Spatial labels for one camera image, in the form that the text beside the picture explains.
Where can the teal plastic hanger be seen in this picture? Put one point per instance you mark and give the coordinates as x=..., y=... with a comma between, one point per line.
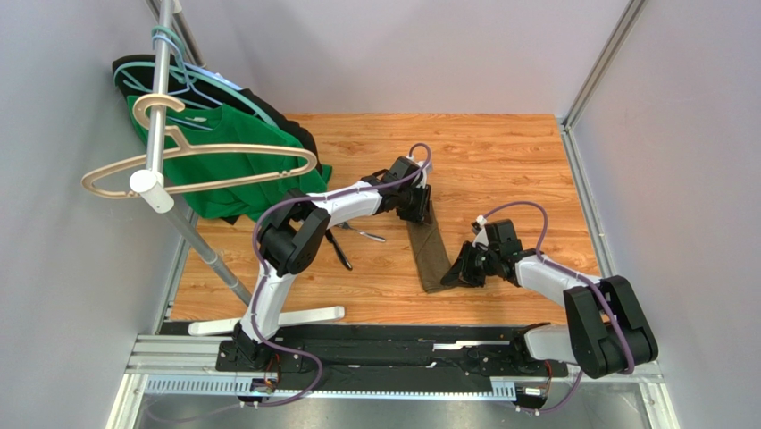
x=226, y=86

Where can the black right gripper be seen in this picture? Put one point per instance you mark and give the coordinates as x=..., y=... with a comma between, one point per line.
x=472, y=264

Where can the beige plastic hanger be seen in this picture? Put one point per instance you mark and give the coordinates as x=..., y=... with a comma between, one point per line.
x=239, y=150

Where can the green t-shirt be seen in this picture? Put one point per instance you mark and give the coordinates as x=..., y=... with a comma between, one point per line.
x=224, y=124

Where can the aluminium frame rail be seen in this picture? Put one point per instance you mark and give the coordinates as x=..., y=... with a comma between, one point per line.
x=171, y=381

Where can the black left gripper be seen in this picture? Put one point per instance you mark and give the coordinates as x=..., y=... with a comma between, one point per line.
x=422, y=211

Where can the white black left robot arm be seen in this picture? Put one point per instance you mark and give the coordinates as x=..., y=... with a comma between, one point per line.
x=289, y=234

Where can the brown cloth napkin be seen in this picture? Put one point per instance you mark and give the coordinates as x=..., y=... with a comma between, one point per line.
x=429, y=254

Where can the black garment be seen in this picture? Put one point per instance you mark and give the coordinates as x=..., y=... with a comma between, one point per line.
x=199, y=88

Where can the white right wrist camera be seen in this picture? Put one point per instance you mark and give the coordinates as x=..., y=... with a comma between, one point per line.
x=478, y=228

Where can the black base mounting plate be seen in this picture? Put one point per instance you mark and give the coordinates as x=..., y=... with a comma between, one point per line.
x=488, y=358

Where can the white rack base foot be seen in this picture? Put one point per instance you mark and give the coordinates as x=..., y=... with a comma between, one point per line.
x=311, y=316

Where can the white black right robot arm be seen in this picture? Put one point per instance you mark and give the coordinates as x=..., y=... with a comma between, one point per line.
x=605, y=330

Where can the silver clothes rack pole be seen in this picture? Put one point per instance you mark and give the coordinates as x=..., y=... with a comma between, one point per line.
x=160, y=137

